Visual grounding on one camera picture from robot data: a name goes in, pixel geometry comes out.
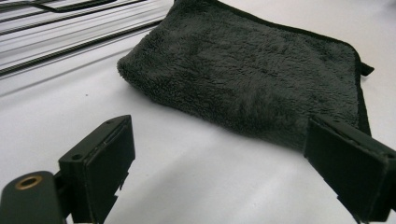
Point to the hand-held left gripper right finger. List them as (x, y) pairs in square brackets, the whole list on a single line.
[(351, 165)]

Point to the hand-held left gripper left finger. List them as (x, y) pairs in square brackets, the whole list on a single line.
[(99, 168)]

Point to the dark grey fluffy towel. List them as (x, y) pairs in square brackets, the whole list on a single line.
[(249, 68)]

